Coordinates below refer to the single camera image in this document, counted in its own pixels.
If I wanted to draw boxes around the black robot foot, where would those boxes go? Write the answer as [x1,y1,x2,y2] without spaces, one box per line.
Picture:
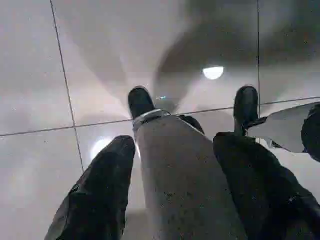
[233,86,260,136]
[128,86,156,121]

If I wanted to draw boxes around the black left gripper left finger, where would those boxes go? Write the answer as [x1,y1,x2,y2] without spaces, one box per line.
[44,135,136,240]

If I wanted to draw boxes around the black left robot foot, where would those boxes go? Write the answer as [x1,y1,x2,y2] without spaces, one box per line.
[128,86,156,121]

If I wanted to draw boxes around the silver right robot leg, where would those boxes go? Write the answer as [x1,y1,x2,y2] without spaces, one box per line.
[243,101,320,162]

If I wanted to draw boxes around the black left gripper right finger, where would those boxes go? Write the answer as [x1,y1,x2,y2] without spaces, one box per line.
[212,131,320,240]

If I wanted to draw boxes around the grey left robot leg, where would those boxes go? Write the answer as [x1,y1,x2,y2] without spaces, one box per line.
[133,109,248,240]

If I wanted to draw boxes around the black right robot foot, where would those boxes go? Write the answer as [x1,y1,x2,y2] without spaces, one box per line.
[233,86,260,136]

